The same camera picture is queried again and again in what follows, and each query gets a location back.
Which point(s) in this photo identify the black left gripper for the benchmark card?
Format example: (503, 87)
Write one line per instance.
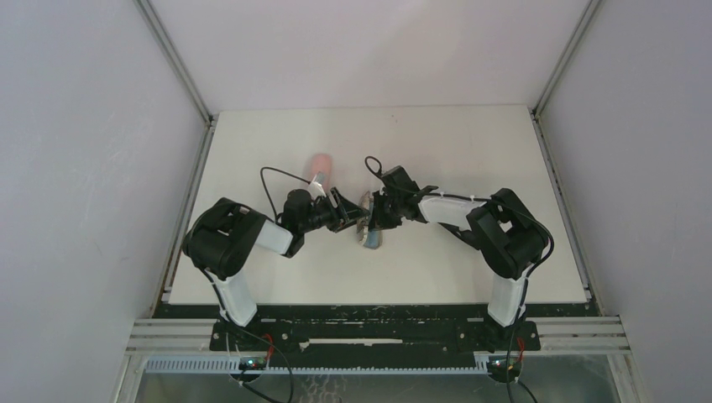
(335, 209)

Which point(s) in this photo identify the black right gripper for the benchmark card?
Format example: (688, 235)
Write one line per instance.
(381, 208)

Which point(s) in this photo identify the map print glasses case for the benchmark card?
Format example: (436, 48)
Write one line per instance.
(366, 201)

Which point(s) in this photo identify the light blue cleaning cloth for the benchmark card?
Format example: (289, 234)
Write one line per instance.
(373, 240)

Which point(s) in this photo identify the pink glasses case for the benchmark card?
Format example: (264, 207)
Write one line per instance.
(321, 162)

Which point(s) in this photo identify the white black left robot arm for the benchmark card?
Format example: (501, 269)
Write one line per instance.
(221, 240)

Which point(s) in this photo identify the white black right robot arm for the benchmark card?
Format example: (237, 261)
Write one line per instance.
(512, 242)

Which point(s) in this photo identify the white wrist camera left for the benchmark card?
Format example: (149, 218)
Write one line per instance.
(317, 186)

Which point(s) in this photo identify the aluminium frame rail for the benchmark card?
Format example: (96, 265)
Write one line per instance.
(599, 334)
(178, 66)

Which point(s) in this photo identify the right aluminium frame rail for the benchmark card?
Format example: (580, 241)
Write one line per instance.
(599, 334)

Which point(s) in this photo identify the white slotted cable duct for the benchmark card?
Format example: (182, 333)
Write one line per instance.
(224, 365)

